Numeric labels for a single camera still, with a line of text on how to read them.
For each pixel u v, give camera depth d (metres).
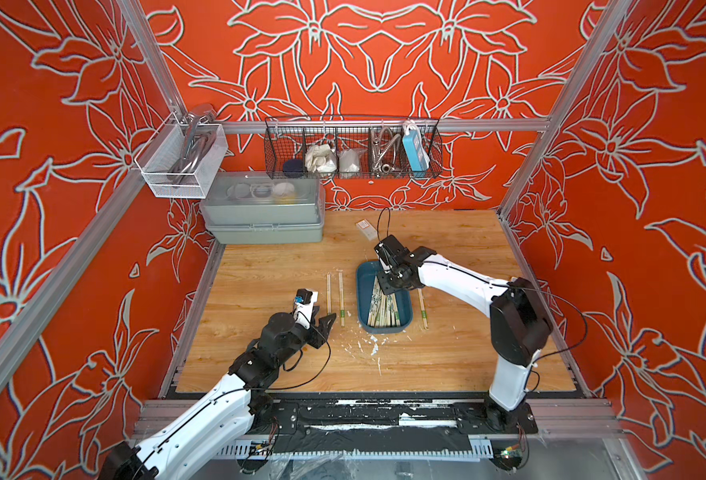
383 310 0.91
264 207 1.00
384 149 0.83
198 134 0.85
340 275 1.01
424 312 0.92
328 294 0.95
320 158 0.91
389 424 0.73
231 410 0.53
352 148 0.97
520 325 0.48
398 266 0.65
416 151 0.87
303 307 0.67
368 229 1.14
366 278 1.00
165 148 0.81
